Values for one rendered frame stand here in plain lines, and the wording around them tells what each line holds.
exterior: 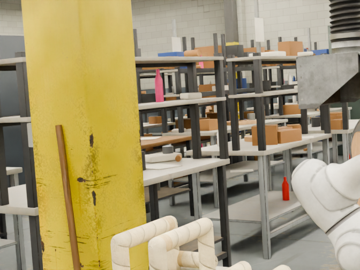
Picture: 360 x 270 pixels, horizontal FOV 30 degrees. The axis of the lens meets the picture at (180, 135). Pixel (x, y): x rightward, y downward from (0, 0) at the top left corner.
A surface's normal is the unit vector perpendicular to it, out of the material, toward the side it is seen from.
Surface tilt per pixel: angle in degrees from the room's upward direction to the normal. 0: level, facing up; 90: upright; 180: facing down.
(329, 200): 93
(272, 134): 90
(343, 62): 90
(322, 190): 87
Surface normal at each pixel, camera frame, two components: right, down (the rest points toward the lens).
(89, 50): 0.82, -0.01
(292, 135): 0.68, 0.01
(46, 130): -0.57, 0.10
